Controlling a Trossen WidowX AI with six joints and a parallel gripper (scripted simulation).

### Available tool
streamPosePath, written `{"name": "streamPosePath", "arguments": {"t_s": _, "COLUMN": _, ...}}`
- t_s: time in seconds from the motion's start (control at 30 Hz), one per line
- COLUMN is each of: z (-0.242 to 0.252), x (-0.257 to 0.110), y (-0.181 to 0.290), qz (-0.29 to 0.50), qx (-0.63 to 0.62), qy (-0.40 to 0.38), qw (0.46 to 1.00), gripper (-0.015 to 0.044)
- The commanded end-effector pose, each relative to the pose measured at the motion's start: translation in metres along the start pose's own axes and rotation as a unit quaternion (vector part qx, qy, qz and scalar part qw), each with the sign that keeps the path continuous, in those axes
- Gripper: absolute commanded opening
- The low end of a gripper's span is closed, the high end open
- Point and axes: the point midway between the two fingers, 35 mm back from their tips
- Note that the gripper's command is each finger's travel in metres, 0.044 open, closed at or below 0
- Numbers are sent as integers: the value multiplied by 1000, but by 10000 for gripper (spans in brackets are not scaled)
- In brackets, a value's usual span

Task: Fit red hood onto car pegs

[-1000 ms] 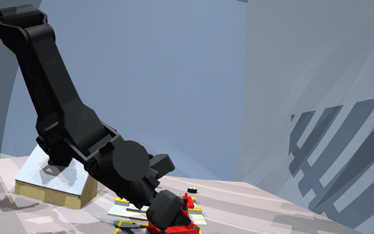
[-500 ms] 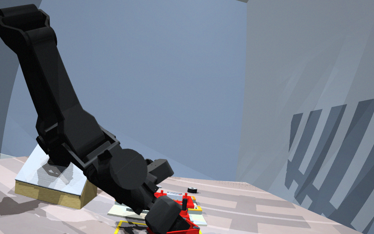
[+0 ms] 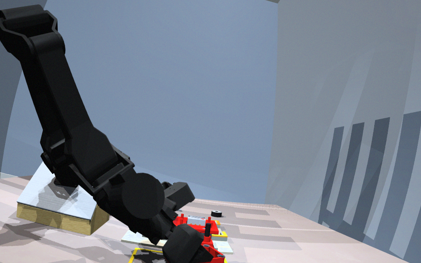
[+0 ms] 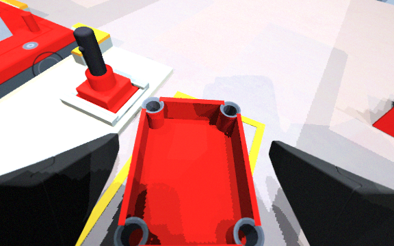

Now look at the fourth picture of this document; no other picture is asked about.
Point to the red joystick with black handle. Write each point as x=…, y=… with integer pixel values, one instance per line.
x=103, y=87

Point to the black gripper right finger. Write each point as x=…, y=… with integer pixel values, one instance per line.
x=333, y=206

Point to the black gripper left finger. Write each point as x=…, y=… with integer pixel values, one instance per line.
x=49, y=202

